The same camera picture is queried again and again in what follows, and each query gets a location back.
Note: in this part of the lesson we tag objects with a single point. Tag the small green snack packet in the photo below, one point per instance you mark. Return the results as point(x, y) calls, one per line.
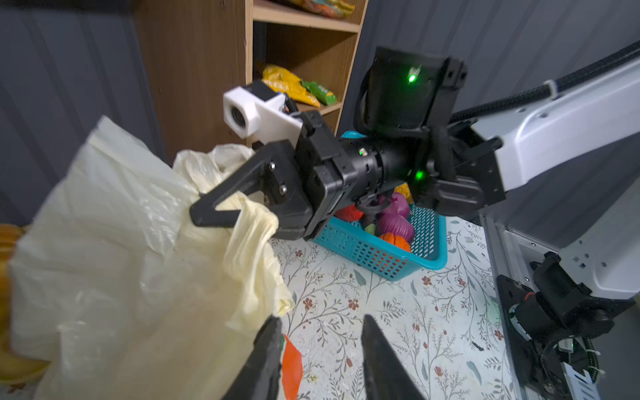
point(322, 94)

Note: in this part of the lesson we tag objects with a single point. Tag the croissant bread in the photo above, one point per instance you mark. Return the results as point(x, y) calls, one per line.
point(15, 370)

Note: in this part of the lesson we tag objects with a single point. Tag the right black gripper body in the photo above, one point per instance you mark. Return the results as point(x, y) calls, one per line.
point(307, 182)

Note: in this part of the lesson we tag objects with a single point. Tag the red toy tomato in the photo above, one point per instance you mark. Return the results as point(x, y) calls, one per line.
point(349, 214)

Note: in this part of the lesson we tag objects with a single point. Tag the purple toy onion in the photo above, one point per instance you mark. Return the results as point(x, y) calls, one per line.
point(394, 219)

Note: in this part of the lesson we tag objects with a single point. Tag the orange toy pumpkin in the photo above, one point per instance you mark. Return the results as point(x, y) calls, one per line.
point(396, 240)

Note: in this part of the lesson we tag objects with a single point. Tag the teal plastic basket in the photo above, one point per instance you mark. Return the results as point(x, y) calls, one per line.
point(390, 250)

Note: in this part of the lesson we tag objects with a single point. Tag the yellow translucent plastic bag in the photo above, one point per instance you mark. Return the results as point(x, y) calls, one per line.
point(123, 295)

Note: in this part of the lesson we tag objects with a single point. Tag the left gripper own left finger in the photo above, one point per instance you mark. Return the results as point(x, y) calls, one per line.
point(259, 378)

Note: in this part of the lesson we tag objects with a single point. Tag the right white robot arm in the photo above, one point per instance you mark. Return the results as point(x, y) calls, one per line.
point(454, 163)

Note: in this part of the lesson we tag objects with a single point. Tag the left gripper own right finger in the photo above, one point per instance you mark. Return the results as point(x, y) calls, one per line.
point(383, 374)

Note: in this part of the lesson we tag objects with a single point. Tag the orange snack bag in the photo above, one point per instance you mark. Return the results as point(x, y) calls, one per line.
point(328, 8)

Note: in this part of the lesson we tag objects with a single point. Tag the yellow snack packet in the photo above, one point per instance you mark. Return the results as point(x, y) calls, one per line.
point(283, 81)

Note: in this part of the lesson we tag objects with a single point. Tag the wooden shelf unit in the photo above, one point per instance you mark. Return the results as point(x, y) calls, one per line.
point(195, 51)

